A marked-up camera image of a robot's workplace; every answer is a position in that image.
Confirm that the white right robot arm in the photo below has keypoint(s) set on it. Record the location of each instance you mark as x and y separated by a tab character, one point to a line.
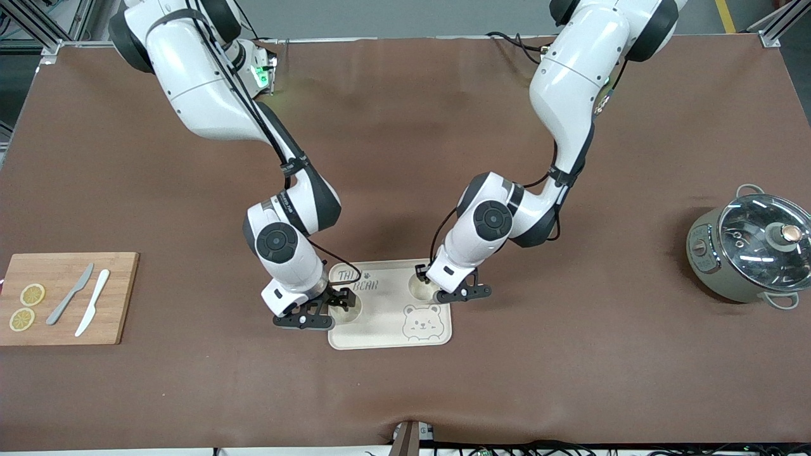
203	82

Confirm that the yellow lemon slice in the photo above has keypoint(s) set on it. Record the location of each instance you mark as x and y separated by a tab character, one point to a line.
22	319
32	294

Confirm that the grey-green electric pot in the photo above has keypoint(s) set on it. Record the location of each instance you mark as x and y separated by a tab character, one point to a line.
706	266

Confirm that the grey plastic knife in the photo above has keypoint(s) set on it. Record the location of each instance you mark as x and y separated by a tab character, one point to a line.
68	296

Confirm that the cream bear print tray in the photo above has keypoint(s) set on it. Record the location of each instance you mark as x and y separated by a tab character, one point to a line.
386	323

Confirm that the glass pot lid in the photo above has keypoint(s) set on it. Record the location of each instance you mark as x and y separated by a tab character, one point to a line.
754	247

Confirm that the white IKEA cup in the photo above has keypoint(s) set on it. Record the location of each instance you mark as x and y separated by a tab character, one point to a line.
350	316
421	292

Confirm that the brown table mat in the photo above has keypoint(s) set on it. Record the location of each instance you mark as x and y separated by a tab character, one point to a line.
253	392

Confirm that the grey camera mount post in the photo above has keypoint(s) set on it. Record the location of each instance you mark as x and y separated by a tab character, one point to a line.
408	440

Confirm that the white plastic knife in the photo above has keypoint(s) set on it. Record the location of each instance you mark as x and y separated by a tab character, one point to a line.
94	301

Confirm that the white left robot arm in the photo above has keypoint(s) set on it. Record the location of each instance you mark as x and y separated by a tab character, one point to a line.
570	76

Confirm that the bamboo cutting board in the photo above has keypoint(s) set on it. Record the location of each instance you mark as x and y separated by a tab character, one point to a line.
117	304

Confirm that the aluminium frame profile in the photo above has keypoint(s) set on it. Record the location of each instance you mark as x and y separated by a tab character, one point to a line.
776	22
38	25

